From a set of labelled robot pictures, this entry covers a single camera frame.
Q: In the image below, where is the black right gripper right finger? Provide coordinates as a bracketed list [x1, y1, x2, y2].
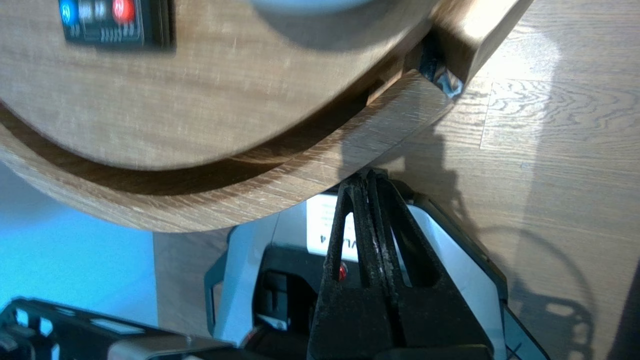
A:
[367, 170, 496, 353]

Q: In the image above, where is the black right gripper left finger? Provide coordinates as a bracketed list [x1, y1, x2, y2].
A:
[306, 176, 401, 360]

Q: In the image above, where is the curved-front wooden table drawer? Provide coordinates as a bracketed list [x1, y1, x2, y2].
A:
[0, 69, 455, 234]

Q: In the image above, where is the black remote control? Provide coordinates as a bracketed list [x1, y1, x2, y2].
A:
[58, 0, 177, 52]

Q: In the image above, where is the white and black robot base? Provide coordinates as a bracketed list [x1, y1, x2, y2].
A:
[204, 167, 553, 360]

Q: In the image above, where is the white table leg pad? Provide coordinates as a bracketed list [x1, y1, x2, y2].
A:
[434, 67, 465, 100]

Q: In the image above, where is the round wooden side table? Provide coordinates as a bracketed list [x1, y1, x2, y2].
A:
[0, 0, 533, 172]

